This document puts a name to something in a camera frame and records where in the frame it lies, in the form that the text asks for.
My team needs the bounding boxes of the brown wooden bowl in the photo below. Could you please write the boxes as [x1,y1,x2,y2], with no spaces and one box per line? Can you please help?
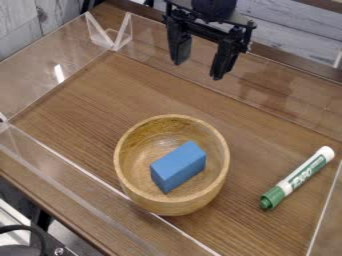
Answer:
[114,114,230,216]

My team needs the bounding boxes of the black cable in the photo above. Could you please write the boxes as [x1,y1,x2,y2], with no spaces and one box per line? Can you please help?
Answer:
[0,224,48,256]

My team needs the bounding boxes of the green white dry-erase marker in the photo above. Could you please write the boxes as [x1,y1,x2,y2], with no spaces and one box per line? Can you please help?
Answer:
[259,146,336,210]

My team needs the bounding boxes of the black metal base bracket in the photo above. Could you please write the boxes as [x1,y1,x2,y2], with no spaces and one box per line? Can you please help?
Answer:
[30,232,78,256]

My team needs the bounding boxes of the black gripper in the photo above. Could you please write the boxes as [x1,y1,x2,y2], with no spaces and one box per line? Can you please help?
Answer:
[165,0,257,80]

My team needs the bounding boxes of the blue rectangular block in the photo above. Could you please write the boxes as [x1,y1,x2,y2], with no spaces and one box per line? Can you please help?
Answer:
[150,141,207,194]

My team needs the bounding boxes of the clear acrylic tray wall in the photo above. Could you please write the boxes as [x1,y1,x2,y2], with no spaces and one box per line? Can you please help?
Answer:
[0,6,342,256]

